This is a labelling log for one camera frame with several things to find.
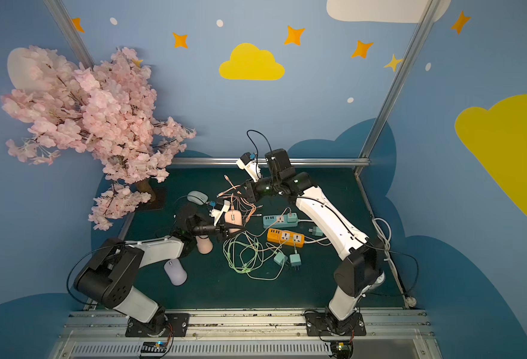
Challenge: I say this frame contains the pink wireless mouse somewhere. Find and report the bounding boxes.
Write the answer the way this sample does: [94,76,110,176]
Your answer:
[224,209,244,234]
[196,236,213,254]

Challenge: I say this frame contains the green charging cable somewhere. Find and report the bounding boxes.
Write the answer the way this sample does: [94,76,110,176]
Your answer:
[219,232,291,281]

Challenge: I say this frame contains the lilac wireless mouse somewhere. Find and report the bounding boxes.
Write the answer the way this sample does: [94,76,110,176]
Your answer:
[164,258,188,286]

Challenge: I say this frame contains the teal charger with green cable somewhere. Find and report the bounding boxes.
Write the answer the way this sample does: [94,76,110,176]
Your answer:
[273,251,287,267]

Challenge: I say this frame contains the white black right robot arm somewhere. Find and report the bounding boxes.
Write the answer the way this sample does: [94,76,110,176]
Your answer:
[236,149,385,321]

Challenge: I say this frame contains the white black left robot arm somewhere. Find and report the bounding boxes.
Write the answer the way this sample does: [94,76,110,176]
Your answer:
[73,203,245,326]

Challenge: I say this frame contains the teal power strip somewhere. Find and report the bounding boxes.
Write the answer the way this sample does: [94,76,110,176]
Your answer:
[262,214,299,229]

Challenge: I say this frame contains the orange power strip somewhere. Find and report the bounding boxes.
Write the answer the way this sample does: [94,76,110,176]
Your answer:
[266,228,305,248]

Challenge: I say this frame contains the pink cherry blossom tree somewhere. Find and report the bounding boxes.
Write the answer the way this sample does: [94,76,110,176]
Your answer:
[1,46,196,230]

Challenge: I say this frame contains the pale green wireless mouse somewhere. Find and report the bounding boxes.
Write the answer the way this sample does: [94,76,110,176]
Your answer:
[186,191,209,206]

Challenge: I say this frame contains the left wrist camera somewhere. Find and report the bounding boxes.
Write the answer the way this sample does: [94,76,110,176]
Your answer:
[208,199,231,225]

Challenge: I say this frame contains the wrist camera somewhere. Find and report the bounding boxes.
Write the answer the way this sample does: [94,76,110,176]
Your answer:
[236,153,261,182]
[208,199,231,225]

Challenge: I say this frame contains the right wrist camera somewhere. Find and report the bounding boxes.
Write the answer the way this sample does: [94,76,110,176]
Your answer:
[236,153,261,182]

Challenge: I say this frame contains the aluminium frame rail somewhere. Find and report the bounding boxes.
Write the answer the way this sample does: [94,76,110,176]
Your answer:
[168,156,371,169]

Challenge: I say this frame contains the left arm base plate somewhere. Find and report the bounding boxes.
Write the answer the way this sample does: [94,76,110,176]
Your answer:
[125,313,190,338]

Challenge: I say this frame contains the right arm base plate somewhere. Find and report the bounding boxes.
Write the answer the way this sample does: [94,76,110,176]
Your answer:
[303,311,366,337]

